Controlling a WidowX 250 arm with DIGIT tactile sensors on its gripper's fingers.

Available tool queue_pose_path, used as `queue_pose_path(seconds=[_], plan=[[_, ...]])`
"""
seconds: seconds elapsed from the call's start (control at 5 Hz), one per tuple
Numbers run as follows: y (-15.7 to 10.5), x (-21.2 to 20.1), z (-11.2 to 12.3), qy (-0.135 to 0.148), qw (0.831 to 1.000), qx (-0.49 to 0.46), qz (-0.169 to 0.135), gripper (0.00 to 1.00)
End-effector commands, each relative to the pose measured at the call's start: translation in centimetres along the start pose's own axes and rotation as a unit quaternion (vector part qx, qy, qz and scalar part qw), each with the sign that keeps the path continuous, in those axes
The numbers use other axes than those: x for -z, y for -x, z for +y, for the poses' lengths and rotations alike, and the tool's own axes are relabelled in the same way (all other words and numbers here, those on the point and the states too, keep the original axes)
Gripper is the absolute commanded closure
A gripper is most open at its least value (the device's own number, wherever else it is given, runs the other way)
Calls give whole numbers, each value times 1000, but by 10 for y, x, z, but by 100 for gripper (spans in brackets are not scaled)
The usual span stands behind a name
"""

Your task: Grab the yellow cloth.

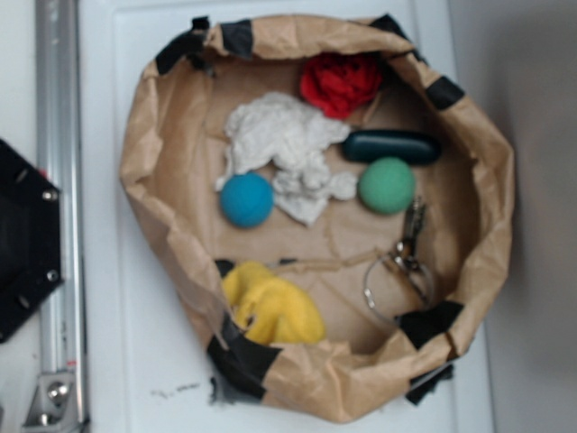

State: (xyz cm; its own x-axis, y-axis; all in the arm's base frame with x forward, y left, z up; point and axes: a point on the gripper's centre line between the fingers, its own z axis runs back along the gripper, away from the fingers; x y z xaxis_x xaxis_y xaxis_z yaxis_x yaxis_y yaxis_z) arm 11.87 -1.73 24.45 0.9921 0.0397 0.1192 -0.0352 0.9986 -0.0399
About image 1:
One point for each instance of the white crumpled cloth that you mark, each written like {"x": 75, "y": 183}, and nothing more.
{"x": 293, "y": 136}

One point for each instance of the yellow cloth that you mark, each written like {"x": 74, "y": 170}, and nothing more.
{"x": 270, "y": 309}

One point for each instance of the red cloth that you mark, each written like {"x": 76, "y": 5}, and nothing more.
{"x": 338, "y": 84}

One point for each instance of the blue ball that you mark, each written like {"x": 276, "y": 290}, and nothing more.
{"x": 246, "y": 200}

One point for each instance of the brown paper bin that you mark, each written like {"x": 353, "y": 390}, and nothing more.
{"x": 173, "y": 149}

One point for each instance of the dark teal oblong case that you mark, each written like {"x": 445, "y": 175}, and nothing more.
{"x": 411, "y": 147}

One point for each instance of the green ball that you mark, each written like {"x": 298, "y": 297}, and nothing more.
{"x": 387, "y": 186}

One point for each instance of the aluminium extrusion rail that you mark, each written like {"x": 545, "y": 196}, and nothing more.
{"x": 59, "y": 153}

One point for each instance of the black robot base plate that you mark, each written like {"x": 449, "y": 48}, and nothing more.
{"x": 30, "y": 240}

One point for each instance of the metal corner bracket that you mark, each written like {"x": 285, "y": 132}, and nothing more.
{"x": 57, "y": 405}

